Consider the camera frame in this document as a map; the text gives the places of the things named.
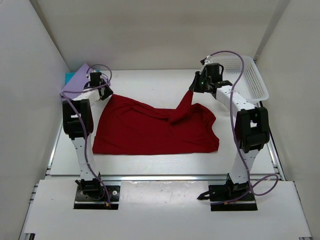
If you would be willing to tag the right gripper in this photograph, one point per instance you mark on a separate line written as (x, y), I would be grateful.
(195, 86)

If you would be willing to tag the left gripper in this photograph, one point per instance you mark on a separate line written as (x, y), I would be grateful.
(108, 93)

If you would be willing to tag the purple t-shirt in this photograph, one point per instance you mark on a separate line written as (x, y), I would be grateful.
(74, 90)

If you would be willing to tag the red t-shirt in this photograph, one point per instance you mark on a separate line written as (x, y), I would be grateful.
(129, 127)

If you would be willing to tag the teal t-shirt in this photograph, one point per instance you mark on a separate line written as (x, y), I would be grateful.
(68, 77)

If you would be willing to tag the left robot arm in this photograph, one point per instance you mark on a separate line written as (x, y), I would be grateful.
(78, 122)

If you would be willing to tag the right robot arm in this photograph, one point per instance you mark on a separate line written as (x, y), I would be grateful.
(249, 124)

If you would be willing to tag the white plastic basket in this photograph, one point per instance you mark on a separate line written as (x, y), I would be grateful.
(251, 85)

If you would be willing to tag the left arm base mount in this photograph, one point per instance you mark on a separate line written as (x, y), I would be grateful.
(91, 195)

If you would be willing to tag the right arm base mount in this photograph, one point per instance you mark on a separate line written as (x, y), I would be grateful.
(230, 197)

